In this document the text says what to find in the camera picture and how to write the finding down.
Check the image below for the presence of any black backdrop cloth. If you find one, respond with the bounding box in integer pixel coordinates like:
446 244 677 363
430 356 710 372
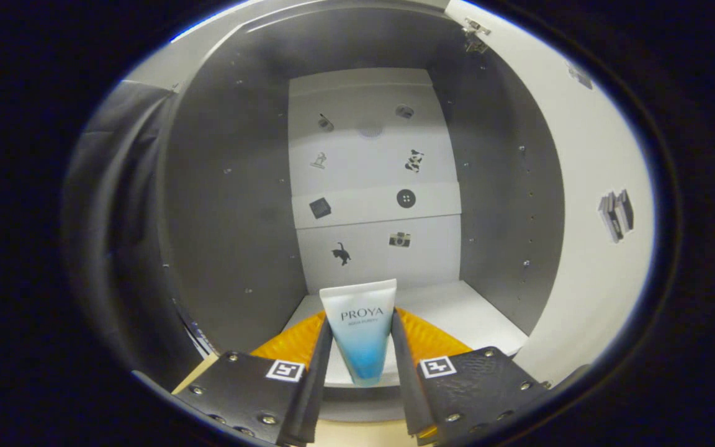
63 81 209 373

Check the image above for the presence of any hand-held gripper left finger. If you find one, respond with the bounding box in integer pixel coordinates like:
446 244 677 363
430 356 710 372
171 310 335 446

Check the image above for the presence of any dark grey cabinet body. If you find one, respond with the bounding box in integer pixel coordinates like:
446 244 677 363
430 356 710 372
159 6 566 423

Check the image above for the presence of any white blue cosmetic tube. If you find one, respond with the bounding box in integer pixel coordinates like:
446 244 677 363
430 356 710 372
319 279 398 387

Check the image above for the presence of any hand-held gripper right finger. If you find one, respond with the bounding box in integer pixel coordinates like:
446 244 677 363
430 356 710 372
390 309 551 445

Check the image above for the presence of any white cabinet door black handle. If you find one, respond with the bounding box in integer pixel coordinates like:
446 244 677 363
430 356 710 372
444 0 655 386

